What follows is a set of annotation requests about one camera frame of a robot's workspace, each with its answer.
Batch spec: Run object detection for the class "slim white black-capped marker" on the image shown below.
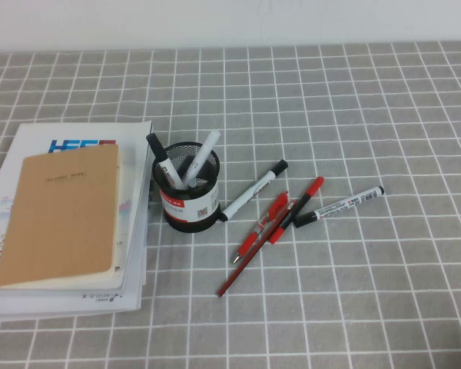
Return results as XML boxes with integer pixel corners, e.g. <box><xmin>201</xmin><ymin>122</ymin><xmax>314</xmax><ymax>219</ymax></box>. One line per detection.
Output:
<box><xmin>294</xmin><ymin>185</ymin><xmax>385</xmax><ymax>228</ymax></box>

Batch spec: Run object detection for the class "red gel pen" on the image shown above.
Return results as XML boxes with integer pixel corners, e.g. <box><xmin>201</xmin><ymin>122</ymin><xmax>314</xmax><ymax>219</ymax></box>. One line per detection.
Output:
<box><xmin>231</xmin><ymin>191</ymin><xmax>290</xmax><ymax>264</ymax></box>

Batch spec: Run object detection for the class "black mesh pen holder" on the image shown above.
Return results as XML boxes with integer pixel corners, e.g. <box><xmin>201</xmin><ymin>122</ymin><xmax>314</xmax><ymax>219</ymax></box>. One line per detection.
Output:
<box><xmin>151</xmin><ymin>141</ymin><xmax>222</xmax><ymax>234</ymax></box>

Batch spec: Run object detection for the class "black-capped whiteboard marker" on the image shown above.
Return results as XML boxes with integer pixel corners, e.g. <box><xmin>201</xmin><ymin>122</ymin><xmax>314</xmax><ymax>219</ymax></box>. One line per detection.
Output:
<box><xmin>145</xmin><ymin>132</ymin><xmax>185</xmax><ymax>190</ymax></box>
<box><xmin>221</xmin><ymin>159</ymin><xmax>289</xmax><ymax>223</ymax></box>

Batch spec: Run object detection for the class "white-capped white marker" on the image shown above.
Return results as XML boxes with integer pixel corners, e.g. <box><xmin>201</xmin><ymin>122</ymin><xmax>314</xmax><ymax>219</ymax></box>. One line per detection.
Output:
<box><xmin>182</xmin><ymin>129</ymin><xmax>222</xmax><ymax>181</ymax></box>

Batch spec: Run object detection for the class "red-capped black marker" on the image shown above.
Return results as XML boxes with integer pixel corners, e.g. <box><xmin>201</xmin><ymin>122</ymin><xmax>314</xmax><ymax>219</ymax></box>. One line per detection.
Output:
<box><xmin>267</xmin><ymin>176</ymin><xmax>326</xmax><ymax>245</ymax></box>

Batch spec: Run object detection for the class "red pencil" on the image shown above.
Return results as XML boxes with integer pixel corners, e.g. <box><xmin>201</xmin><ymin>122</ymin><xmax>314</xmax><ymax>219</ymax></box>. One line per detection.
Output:
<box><xmin>217</xmin><ymin>199</ymin><xmax>297</xmax><ymax>298</ymax></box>

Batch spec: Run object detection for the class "grey checked tablecloth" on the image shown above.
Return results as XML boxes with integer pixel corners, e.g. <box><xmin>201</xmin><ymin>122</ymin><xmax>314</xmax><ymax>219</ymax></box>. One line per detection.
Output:
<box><xmin>0</xmin><ymin>40</ymin><xmax>461</xmax><ymax>369</ymax></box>

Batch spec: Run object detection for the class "brown kraft notebook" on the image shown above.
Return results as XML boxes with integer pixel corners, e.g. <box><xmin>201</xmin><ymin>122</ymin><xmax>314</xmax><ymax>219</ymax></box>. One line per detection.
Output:
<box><xmin>0</xmin><ymin>142</ymin><xmax>121</xmax><ymax>289</ymax></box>

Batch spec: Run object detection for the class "white AgileX brochure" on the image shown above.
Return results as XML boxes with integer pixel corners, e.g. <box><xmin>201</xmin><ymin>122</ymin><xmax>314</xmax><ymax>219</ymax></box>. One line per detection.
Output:
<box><xmin>0</xmin><ymin>126</ymin><xmax>151</xmax><ymax>313</ymax></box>

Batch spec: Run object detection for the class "white HEEC catalogue book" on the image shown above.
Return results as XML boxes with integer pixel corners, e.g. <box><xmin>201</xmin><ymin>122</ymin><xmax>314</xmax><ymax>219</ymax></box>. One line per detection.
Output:
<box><xmin>0</xmin><ymin>121</ymin><xmax>154</xmax><ymax>292</ymax></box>

